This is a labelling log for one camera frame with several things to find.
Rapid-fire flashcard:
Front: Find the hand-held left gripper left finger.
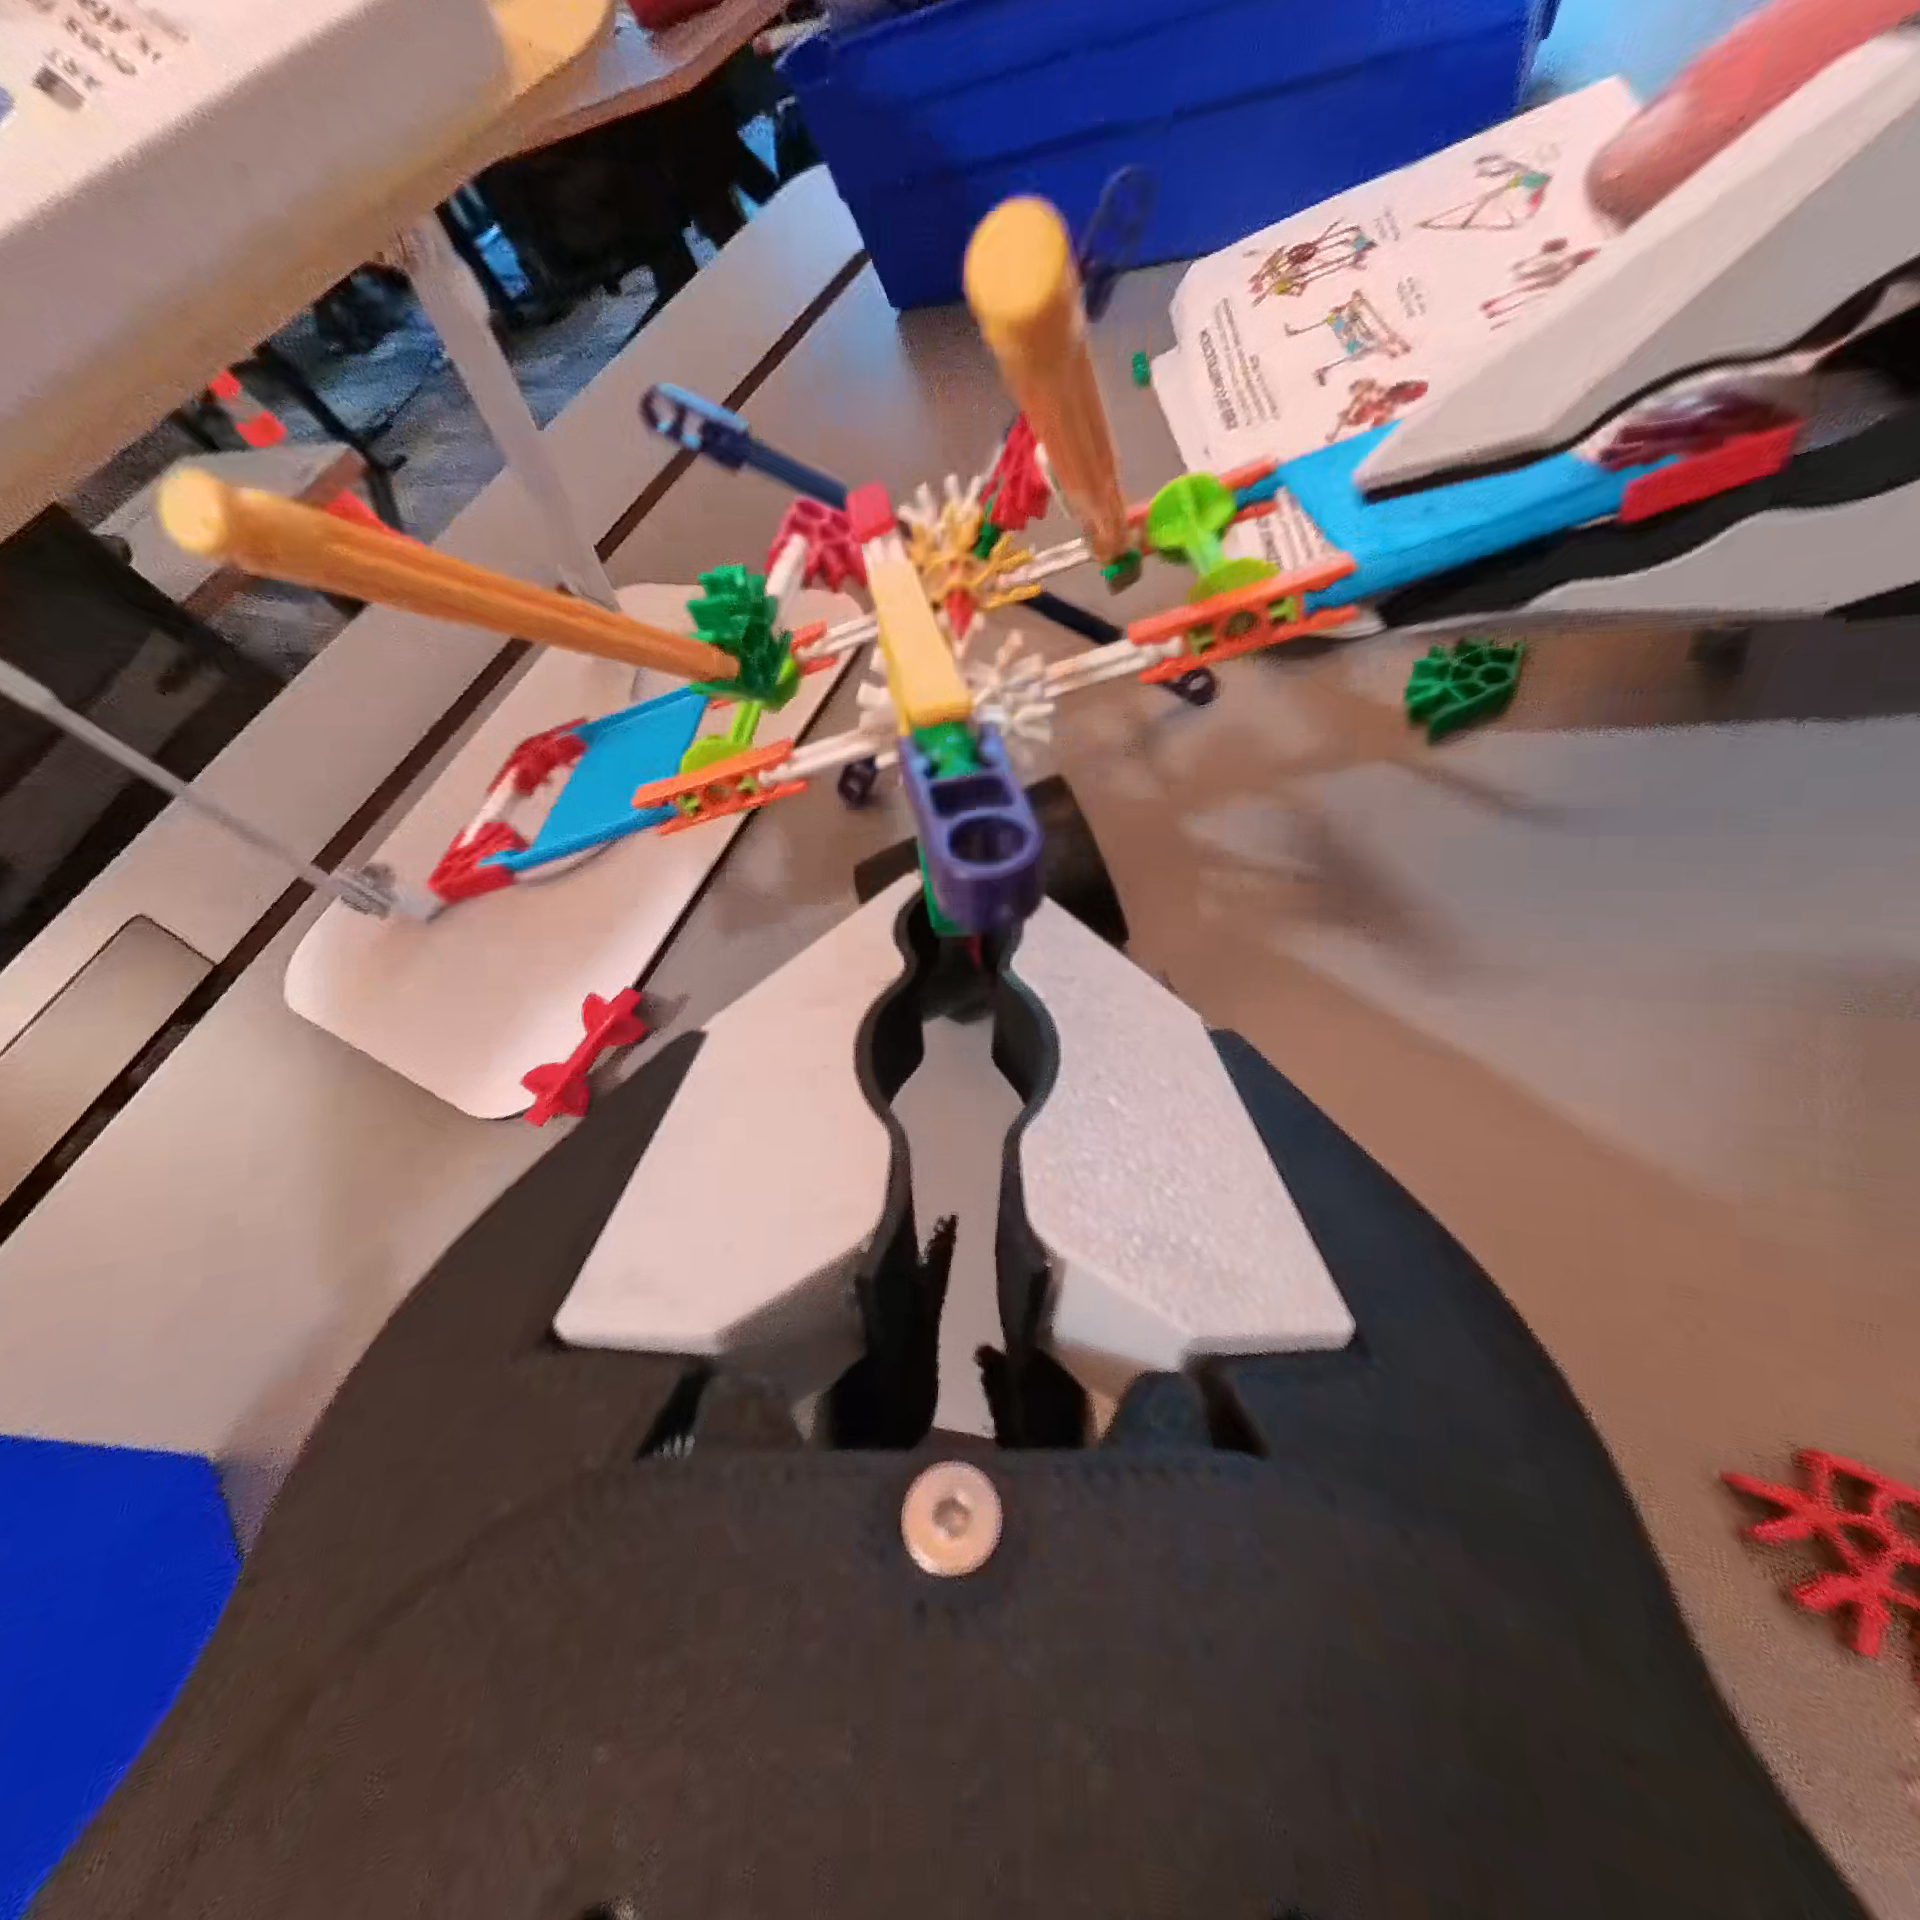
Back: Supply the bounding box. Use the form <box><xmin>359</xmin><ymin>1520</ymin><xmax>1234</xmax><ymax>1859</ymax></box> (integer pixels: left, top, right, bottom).
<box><xmin>551</xmin><ymin>885</ymin><xmax>922</xmax><ymax>1445</ymax></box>

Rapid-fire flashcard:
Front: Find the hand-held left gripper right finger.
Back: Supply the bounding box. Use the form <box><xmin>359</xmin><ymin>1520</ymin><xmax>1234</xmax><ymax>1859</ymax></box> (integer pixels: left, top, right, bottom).
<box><xmin>990</xmin><ymin>896</ymin><xmax>1359</xmax><ymax>1443</ymax></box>

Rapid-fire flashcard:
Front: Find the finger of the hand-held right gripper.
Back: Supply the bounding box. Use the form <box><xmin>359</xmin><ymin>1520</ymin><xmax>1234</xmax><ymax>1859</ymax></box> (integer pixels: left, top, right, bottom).
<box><xmin>1369</xmin><ymin>411</ymin><xmax>1920</xmax><ymax>632</ymax></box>
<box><xmin>1353</xmin><ymin>29</ymin><xmax>1920</xmax><ymax>495</ymax></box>

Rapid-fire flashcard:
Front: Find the colourful toy construction model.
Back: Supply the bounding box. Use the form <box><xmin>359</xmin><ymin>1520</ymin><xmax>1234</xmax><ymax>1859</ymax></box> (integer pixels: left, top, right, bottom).
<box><xmin>157</xmin><ymin>164</ymin><xmax>1805</xmax><ymax>976</ymax></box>

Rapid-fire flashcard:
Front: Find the person's right hand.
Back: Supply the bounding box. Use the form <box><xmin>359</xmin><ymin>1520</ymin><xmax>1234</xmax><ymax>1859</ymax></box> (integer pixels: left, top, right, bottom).
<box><xmin>1586</xmin><ymin>0</ymin><xmax>1920</xmax><ymax>227</ymax></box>

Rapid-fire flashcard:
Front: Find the red toy connector piece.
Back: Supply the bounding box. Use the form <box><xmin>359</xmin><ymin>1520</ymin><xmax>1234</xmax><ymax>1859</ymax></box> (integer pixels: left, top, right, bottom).
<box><xmin>1721</xmin><ymin>1446</ymin><xmax>1920</xmax><ymax>1659</ymax></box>
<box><xmin>519</xmin><ymin>988</ymin><xmax>648</xmax><ymax>1127</ymax></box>

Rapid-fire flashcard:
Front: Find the green toy connector piece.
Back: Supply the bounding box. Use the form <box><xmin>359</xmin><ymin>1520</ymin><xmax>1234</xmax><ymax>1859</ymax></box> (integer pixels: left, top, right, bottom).
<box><xmin>1406</xmin><ymin>637</ymin><xmax>1529</xmax><ymax>740</ymax></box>

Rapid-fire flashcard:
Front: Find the white tilted reading stand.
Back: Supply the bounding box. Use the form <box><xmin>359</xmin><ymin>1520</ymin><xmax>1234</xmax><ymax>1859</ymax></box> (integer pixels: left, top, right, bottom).
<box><xmin>0</xmin><ymin>0</ymin><xmax>863</xmax><ymax>1124</ymax></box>

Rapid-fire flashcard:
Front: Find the folded instruction booklet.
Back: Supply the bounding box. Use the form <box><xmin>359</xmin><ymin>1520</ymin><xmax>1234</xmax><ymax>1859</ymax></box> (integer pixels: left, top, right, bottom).
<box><xmin>1151</xmin><ymin>76</ymin><xmax>1653</xmax><ymax>640</ymax></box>

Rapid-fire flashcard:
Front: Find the printed instruction sheet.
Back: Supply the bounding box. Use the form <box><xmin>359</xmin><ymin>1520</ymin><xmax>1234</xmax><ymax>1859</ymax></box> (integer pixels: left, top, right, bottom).
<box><xmin>0</xmin><ymin>0</ymin><xmax>213</xmax><ymax>137</ymax></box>

